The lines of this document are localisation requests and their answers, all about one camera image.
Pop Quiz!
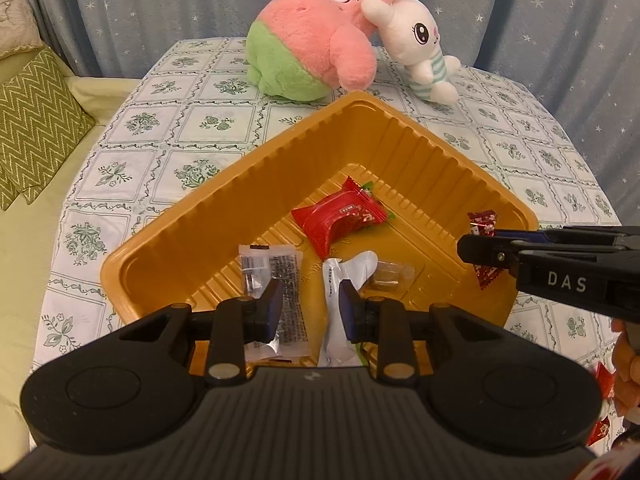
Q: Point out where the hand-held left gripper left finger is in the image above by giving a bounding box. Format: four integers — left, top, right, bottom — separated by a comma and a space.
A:
120, 278, 282, 386

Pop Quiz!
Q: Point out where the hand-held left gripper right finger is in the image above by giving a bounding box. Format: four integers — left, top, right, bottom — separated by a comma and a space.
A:
338, 280, 501, 386

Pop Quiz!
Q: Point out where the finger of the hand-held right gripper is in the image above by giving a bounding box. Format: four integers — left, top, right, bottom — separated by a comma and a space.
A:
457, 232, 523, 279
492, 226, 640, 252

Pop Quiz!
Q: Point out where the white snack wrapper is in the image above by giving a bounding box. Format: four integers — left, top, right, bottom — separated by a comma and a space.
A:
316, 251, 377, 369

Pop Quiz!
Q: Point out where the clear packet of dark seeds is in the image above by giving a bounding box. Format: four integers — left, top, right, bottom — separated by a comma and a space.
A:
238, 244, 307, 365

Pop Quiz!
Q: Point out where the dark red twisted candy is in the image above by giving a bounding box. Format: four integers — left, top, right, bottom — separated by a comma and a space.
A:
467, 210, 507, 291

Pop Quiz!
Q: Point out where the gold candy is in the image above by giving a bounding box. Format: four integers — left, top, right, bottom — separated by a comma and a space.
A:
367, 260, 416, 294

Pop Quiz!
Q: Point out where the red pillow-shaped snack packet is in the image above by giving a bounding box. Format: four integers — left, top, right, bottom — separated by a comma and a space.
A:
291, 176, 396, 256

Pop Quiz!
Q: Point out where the orange plastic tray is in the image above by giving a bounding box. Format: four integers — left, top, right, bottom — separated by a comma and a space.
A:
100, 91, 541, 382

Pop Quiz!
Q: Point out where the person's right hand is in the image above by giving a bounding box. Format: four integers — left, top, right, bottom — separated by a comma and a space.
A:
611, 317, 640, 417

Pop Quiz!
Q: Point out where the square red snack packet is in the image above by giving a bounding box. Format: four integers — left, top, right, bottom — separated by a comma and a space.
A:
592, 362, 617, 401

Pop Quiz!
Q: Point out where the small red snack packet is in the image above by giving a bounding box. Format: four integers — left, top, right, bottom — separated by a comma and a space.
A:
585, 415, 612, 449

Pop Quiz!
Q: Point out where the green floral tablecloth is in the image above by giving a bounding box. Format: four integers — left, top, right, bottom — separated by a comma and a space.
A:
30, 37, 624, 452

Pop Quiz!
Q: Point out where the white rabbit plush toy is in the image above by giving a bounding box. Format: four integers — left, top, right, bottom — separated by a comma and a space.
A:
361, 0, 462, 105

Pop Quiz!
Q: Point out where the yellow-green sofa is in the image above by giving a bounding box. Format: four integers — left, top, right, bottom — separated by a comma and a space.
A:
0, 45, 142, 461

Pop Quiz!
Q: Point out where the pink star plush toy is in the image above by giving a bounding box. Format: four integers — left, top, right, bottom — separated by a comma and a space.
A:
246, 0, 401, 102

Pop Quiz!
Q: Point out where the green zigzag pillow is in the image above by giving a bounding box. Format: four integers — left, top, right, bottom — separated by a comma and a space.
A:
0, 47, 96, 211

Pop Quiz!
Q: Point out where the blue star-print curtain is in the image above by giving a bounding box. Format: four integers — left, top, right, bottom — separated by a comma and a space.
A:
0, 0, 640, 181

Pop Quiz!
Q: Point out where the beige embroidered pillow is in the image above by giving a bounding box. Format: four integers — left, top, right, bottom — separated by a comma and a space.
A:
0, 0, 44, 59

